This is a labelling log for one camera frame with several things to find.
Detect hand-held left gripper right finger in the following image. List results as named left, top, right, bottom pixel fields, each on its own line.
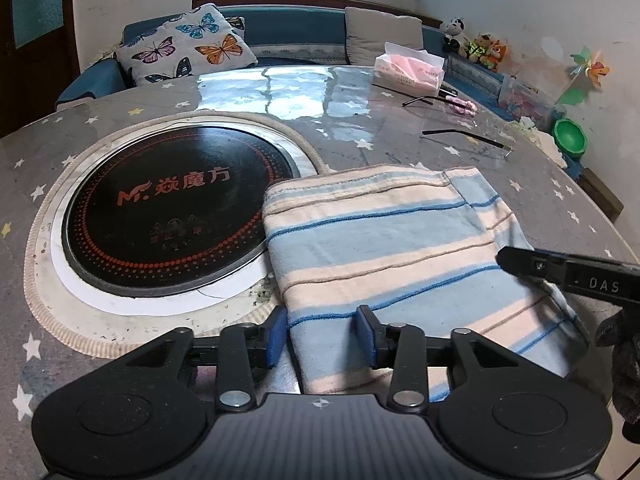
left=356, top=305, right=521, bottom=411

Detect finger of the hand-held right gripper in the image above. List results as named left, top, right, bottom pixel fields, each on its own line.
left=495, top=246, right=568, bottom=288

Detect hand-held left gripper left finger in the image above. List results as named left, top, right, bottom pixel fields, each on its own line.
left=122, top=305, right=289, bottom=411

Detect blue peach striped garment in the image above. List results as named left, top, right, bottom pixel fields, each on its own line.
left=262, top=164, right=591, bottom=403

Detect wooden bench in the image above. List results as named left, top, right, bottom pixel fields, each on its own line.
left=575, top=157, right=626, bottom=223

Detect white crumpled cloth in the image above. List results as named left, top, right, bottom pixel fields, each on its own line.
left=517, top=116, right=568, bottom=166

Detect green bowl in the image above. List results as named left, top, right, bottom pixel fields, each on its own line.
left=551, top=117, right=587, bottom=156

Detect clear plastic box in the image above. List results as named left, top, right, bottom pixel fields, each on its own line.
left=497, top=74, right=568, bottom=122

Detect black induction cooker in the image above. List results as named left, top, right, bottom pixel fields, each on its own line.
left=61, top=127, right=303, bottom=298

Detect colourful pinwheel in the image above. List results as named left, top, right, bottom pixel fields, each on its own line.
left=555, top=45, right=612, bottom=106

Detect plush toy with yellow-green vest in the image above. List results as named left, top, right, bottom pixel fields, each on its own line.
left=465, top=32, right=493, bottom=66

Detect pink tissue pack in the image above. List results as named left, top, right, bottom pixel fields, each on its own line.
left=374, top=52, right=446, bottom=97

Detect panda plush toy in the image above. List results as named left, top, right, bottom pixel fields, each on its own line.
left=440, top=16, right=467, bottom=53

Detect beige cushion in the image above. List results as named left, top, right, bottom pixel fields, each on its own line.
left=344, top=6, right=425, bottom=67

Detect butterfly print pillow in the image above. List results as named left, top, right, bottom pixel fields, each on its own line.
left=114, top=2, right=258, bottom=86

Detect blue sofa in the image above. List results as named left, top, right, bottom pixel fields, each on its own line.
left=54, top=5, right=506, bottom=111

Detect dark wooden door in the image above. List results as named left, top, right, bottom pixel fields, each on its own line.
left=0, top=0, right=81, bottom=138

